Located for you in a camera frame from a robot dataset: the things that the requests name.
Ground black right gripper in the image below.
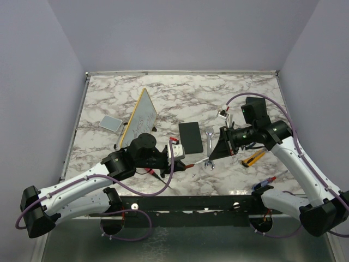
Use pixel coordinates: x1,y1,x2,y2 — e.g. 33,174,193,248
209,124,257,159

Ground silver whiteboard marker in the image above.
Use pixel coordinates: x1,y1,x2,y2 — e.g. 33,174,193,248
193,158,209,165

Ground yellow framed whiteboard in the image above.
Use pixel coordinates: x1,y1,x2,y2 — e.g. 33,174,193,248
120,88,157,148

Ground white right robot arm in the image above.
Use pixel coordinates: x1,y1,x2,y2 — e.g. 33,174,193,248
209,97,348,236

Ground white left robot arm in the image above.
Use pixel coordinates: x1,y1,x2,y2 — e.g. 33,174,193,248
15,133,185,239

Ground silver open-end wrench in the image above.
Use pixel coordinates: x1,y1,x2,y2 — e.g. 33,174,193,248
204,127,215,170

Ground yellow utility knife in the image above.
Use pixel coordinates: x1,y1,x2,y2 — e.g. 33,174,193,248
241,148,267,168

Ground black flat rectangular pad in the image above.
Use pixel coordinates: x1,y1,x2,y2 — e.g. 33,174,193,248
178,122,203,154

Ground blue red connector plug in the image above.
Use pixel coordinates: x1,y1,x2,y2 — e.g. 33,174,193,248
251,170,288,191

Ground black rectangular box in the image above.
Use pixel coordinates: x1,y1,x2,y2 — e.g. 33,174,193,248
245,97,267,117

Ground grey square eraser pad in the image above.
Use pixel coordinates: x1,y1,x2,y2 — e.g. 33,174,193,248
99,115,122,132

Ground red handled screwdriver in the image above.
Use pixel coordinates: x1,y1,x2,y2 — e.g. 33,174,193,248
145,168,166,184

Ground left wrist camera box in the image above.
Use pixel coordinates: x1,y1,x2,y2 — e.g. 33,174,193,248
167,137,185,165

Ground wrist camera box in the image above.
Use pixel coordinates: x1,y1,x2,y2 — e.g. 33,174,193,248
216,104,234,128
167,137,185,165

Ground blue handled pliers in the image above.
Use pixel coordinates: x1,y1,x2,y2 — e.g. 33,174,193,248
244,142,264,150

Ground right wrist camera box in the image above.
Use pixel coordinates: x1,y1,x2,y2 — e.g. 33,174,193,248
216,104,234,128

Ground black front mounting rail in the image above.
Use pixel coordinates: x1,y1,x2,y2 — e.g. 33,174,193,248
88,188,273,229

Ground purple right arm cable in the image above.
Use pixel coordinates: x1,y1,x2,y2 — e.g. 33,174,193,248
225,92,349,239

